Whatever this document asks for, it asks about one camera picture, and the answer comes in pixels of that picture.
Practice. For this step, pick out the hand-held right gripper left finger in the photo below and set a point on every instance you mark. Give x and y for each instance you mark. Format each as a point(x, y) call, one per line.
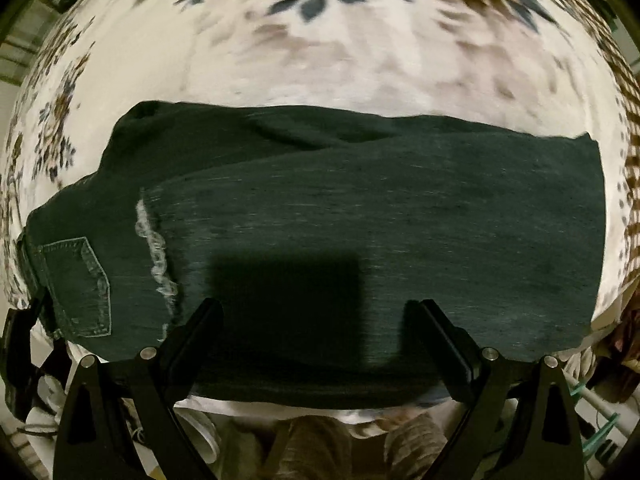
point(192, 340)

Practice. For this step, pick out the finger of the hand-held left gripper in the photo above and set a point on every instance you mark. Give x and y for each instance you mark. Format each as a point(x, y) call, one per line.
point(27, 322)

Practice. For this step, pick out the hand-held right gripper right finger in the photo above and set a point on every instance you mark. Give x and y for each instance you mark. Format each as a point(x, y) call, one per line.
point(440, 340)

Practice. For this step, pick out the dark denim pants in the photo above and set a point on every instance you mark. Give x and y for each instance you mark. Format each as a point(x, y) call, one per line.
point(350, 200)

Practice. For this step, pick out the white trash bin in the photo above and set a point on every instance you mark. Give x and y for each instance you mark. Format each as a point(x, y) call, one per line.
point(202, 430)

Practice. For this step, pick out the person's legs in beige robe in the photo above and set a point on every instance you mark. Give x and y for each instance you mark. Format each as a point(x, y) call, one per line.
point(320, 447)

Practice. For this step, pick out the teal plastic rack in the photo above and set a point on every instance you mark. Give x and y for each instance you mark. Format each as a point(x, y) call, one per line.
point(597, 425)

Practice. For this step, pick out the dark cloth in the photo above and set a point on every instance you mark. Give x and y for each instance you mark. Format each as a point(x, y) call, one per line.
point(620, 355)

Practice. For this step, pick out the brown checkered blanket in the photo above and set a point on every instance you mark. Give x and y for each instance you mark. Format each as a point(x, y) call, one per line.
point(631, 185)

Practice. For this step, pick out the floral bedsheet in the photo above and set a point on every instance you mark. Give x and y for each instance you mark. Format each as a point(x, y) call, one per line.
point(300, 60)

